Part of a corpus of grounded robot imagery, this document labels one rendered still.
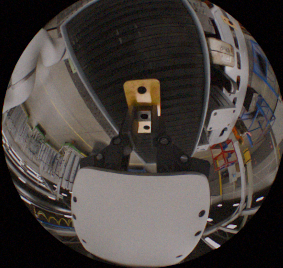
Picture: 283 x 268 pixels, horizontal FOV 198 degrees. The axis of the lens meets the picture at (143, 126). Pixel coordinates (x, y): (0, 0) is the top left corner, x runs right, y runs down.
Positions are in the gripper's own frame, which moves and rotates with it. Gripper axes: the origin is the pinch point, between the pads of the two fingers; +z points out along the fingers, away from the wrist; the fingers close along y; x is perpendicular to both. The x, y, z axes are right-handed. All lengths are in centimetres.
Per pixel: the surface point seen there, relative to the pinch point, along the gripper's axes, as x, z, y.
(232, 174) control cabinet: -716, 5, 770
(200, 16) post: 16.6, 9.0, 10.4
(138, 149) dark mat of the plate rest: -10.2, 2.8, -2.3
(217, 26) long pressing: 21.3, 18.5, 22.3
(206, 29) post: 13.6, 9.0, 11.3
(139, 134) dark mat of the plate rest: -5.1, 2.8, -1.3
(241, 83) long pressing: 2.9, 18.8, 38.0
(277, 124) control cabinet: -46, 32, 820
